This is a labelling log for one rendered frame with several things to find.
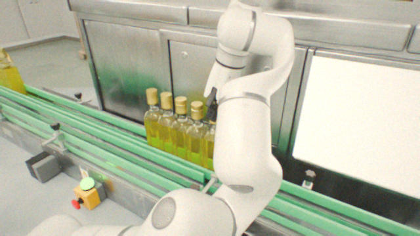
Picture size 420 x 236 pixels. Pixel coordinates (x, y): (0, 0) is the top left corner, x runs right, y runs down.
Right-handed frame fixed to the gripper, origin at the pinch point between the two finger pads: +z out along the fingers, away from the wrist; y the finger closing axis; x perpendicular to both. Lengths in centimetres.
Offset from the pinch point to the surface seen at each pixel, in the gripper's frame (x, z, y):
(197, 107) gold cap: -5.0, 0.8, 1.9
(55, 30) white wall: -551, 240, -294
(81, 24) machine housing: -74, 6, -15
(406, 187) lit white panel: 50, 1, -12
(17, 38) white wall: -551, 241, -212
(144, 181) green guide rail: -11.1, 27.6, 13.6
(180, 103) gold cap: -10.5, 2.7, 1.7
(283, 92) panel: 12.8, -7.3, -12.4
